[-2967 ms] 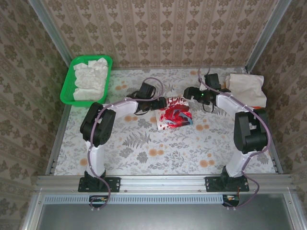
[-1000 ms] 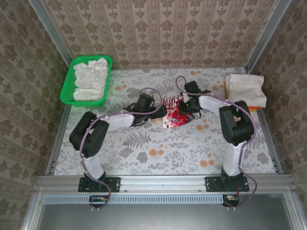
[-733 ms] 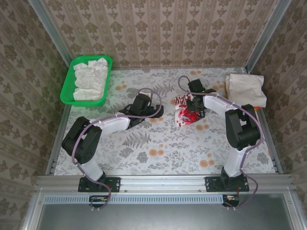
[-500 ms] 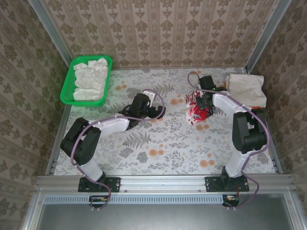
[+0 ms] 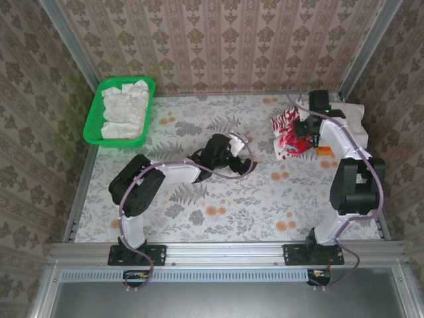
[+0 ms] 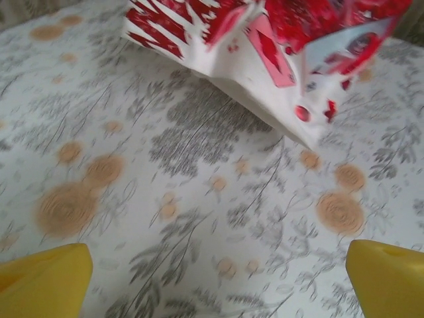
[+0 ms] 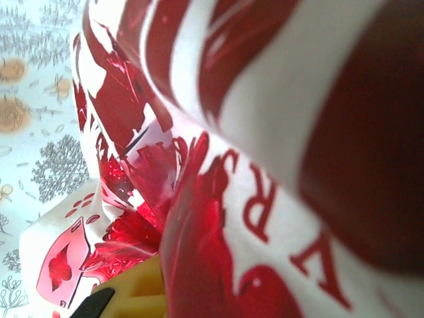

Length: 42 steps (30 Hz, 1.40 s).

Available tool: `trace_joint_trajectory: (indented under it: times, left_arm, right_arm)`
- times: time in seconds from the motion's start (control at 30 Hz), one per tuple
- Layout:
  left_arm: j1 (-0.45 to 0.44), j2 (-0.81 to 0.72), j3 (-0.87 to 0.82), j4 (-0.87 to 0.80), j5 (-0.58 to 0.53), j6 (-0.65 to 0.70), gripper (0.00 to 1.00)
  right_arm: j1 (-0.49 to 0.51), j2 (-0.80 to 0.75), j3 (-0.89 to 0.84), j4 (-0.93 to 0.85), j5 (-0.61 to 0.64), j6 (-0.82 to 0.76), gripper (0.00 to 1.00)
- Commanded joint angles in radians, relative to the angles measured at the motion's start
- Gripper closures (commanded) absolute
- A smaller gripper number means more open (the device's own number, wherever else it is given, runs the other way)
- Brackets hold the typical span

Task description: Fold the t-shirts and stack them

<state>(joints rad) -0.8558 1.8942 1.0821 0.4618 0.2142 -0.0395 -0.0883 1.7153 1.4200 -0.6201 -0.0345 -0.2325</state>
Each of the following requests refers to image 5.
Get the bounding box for aluminium frame post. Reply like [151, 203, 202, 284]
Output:
[39, 0, 100, 90]
[339, 0, 403, 97]

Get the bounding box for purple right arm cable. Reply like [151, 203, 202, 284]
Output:
[286, 92, 387, 289]

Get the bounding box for folded white t-shirt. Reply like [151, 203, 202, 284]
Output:
[331, 102, 370, 148]

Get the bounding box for white t-shirt with red print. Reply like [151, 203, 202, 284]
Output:
[270, 105, 321, 162]

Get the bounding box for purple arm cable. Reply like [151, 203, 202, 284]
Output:
[286, 92, 387, 289]
[117, 137, 258, 294]

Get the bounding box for floral patterned table cover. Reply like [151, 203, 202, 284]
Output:
[74, 92, 382, 242]

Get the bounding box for green plastic basket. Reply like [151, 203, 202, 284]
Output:
[82, 76, 156, 148]

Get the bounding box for grey metal base panel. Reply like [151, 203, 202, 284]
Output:
[49, 281, 408, 318]

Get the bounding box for white crumpled t-shirt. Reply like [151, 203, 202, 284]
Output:
[100, 121, 146, 140]
[101, 86, 150, 123]
[121, 78, 150, 99]

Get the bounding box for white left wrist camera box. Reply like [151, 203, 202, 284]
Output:
[229, 131, 249, 157]

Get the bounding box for black wiring box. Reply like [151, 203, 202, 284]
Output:
[307, 268, 332, 288]
[124, 270, 150, 289]

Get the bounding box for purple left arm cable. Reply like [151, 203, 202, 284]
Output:
[117, 137, 258, 294]

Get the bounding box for grey slotted cable duct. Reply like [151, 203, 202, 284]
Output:
[61, 270, 311, 282]

